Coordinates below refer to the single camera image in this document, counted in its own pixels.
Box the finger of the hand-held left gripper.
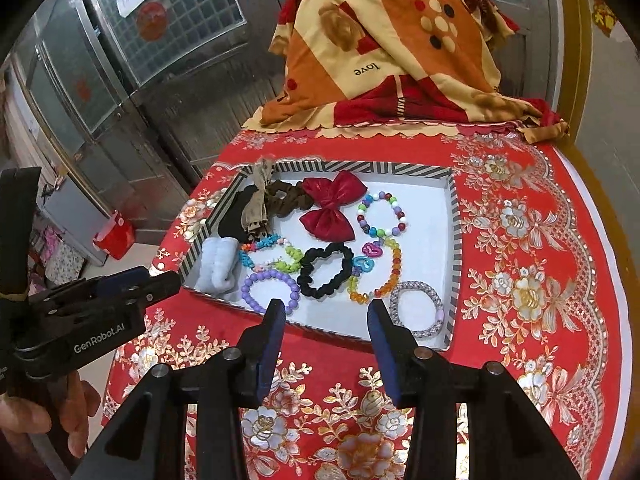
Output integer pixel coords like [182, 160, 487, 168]
[95, 266, 151, 295]
[125, 271, 182, 307]

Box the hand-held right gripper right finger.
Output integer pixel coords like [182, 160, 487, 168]
[367, 301, 582, 480]

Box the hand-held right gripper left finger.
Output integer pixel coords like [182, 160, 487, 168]
[70, 299, 287, 480]

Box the silver glitter bangle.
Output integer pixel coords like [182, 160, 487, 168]
[389, 281, 445, 340]

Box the purple bead bracelet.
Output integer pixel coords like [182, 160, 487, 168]
[240, 268, 301, 316]

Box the black scrunchie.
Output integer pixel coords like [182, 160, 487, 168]
[297, 242, 356, 302]

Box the colourful crystal heart bracelet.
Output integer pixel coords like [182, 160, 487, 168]
[348, 241, 404, 307]

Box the turquoise green flower bead bracelet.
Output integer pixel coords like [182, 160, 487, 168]
[239, 234, 305, 274]

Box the striped rectangular tray box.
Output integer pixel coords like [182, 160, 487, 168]
[181, 159, 458, 352]

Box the beige lace hair bow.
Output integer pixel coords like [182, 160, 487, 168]
[241, 158, 276, 234]

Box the brown scrunchie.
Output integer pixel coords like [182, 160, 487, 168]
[264, 179, 316, 220]

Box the multicolour round bead bracelet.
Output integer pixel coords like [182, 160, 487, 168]
[356, 191, 409, 239]

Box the red satin hair bow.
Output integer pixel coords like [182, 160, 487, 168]
[299, 170, 370, 242]

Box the person's left forearm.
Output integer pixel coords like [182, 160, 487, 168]
[0, 430, 71, 480]

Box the person's left hand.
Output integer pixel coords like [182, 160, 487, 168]
[0, 372, 102, 450]

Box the red gift bag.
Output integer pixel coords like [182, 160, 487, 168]
[92, 210, 136, 261]

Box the light blue fluffy scrunchie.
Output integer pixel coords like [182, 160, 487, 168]
[200, 236, 242, 292]

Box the floral patterned box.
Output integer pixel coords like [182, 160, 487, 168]
[32, 225, 85, 287]

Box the grey cabinet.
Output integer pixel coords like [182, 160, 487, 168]
[42, 179, 108, 267]

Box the black fabric hair band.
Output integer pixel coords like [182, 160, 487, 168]
[217, 185, 269, 247]

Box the red floral tablecloth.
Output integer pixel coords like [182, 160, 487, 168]
[100, 127, 622, 480]

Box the red door sticker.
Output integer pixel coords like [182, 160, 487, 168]
[136, 1, 169, 42]

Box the orange printed cloth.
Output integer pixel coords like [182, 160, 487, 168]
[243, 0, 571, 145]

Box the red wall decoration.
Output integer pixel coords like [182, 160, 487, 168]
[592, 0, 617, 37]

